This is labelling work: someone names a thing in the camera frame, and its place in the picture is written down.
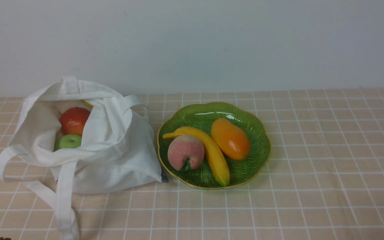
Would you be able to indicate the green apple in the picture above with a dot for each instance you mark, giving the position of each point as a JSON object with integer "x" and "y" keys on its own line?
{"x": 68, "y": 142}

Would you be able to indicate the green glass fruit plate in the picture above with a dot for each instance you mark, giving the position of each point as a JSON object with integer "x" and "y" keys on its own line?
{"x": 201, "y": 116}

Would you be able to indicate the white cloth tote bag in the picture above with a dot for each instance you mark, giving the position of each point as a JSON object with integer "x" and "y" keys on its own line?
{"x": 117, "y": 146}

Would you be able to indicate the pink peach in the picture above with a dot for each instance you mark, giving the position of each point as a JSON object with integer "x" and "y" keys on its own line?
{"x": 185, "y": 153}

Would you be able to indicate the yellow banana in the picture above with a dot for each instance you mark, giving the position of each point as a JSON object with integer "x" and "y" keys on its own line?
{"x": 214, "y": 155}

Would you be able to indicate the orange mango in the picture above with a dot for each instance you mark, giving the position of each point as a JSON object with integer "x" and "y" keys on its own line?
{"x": 231, "y": 139}

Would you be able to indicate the red apple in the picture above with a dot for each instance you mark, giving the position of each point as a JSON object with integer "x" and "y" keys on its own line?
{"x": 73, "y": 121}

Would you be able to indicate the checkered beige tablecloth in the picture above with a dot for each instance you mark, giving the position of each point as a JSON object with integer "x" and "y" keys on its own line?
{"x": 324, "y": 180}

